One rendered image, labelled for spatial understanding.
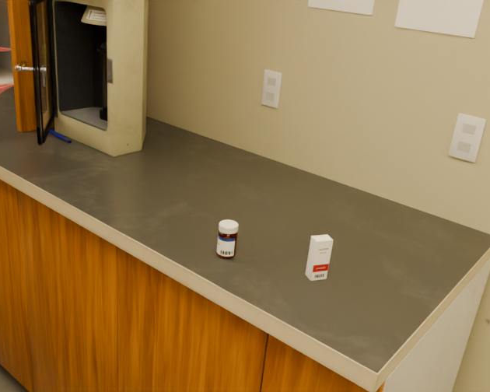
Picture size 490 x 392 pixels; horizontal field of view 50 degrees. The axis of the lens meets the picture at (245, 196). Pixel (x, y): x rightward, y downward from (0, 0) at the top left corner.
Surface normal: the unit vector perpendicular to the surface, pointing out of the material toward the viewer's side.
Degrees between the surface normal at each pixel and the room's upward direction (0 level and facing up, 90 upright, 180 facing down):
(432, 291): 0
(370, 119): 90
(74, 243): 90
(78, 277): 90
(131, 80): 90
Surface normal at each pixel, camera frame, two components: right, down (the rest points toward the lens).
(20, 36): 0.77, 0.31
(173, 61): -0.63, 0.25
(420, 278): 0.10, -0.92
